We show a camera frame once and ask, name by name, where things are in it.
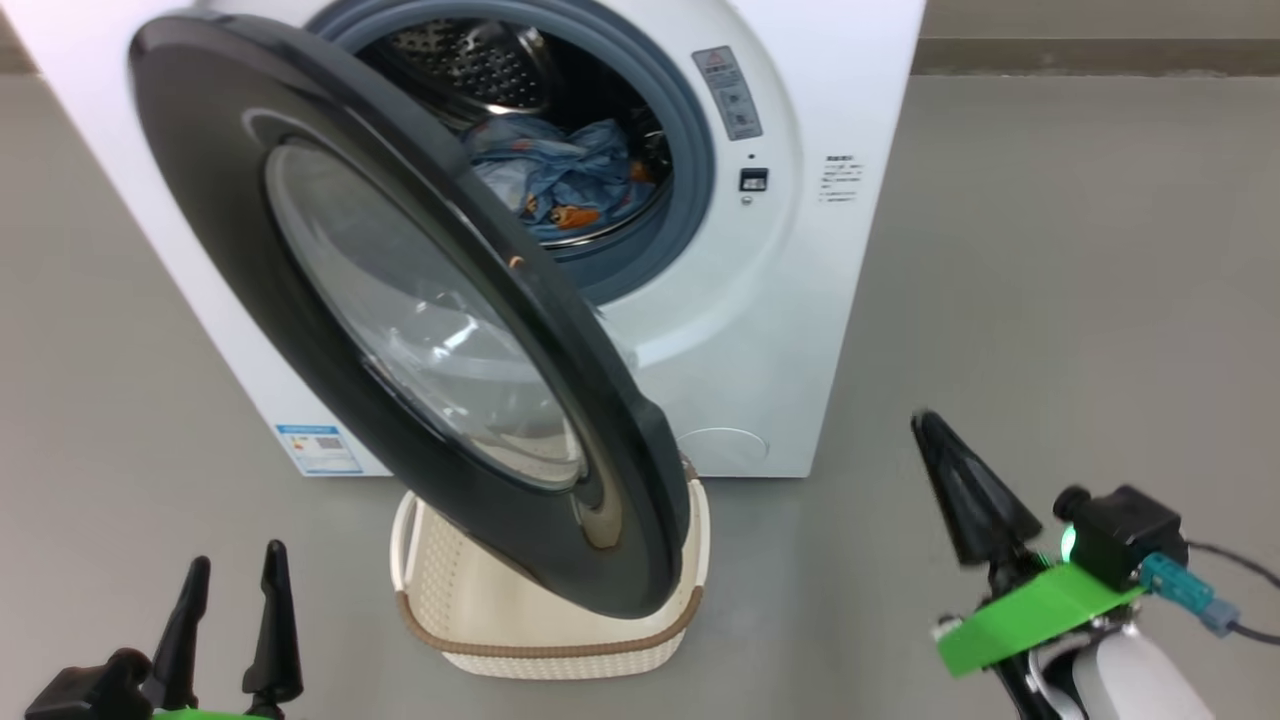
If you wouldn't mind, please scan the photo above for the small printed text label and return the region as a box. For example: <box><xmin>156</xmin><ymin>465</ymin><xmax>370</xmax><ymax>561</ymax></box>
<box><xmin>818</xmin><ymin>153</ymin><xmax>863</xmax><ymax>207</ymax></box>

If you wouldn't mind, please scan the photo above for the white front-load washing machine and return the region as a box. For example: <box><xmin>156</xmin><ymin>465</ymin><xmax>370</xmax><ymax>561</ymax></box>
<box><xmin>0</xmin><ymin>0</ymin><xmax>926</xmax><ymax>479</ymax></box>

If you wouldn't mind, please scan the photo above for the grey wall baseboard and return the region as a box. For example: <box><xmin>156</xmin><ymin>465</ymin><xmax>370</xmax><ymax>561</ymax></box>
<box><xmin>912</xmin><ymin>38</ymin><xmax>1280</xmax><ymax>79</ymax></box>

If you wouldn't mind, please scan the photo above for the steel washer drum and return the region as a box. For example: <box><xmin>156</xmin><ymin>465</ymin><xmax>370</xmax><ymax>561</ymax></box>
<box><xmin>355</xmin><ymin>18</ymin><xmax>673</xmax><ymax>247</ymax></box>

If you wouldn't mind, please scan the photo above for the cream perforated laundry basket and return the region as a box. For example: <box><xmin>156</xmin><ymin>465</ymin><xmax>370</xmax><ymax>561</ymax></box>
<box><xmin>390</xmin><ymin>455</ymin><xmax>711</xmax><ymax>681</ymax></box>

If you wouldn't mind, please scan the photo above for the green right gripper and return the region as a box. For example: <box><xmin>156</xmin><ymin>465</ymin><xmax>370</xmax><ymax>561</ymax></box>
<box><xmin>910</xmin><ymin>410</ymin><xmax>1146</xmax><ymax>679</ymax></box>

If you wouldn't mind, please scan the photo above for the grey warning sticker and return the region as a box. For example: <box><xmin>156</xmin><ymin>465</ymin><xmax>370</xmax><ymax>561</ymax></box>
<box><xmin>692</xmin><ymin>45</ymin><xmax>764</xmax><ymax>141</ymax></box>

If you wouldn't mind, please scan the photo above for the right cable with teal connector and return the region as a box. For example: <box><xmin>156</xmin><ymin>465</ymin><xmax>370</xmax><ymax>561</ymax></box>
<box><xmin>1140</xmin><ymin>540</ymin><xmax>1280</xmax><ymax>646</ymax></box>

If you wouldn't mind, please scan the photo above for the grey rubber door seal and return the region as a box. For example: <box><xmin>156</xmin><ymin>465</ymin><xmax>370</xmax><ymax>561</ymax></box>
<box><xmin>305</xmin><ymin>0</ymin><xmax>717</xmax><ymax>307</ymax></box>

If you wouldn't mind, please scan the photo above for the blue cartoon print garment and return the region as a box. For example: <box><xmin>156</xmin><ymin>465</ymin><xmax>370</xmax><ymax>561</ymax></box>
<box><xmin>520</xmin><ymin>120</ymin><xmax>661</xmax><ymax>243</ymax></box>

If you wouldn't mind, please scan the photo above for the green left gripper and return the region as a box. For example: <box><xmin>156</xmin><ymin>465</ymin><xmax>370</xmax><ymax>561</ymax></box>
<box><xmin>145</xmin><ymin>540</ymin><xmax>304</xmax><ymax>720</ymax></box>

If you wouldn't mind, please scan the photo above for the black round glass washer door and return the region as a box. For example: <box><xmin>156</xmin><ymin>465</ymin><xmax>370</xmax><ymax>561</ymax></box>
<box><xmin>128</xmin><ymin>10</ymin><xmax>693</xmax><ymax>619</ymax></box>

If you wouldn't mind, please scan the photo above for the blue white energy label sticker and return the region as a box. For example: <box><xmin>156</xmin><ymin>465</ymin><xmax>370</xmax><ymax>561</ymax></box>
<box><xmin>275</xmin><ymin>424</ymin><xmax>364</xmax><ymax>477</ymax></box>

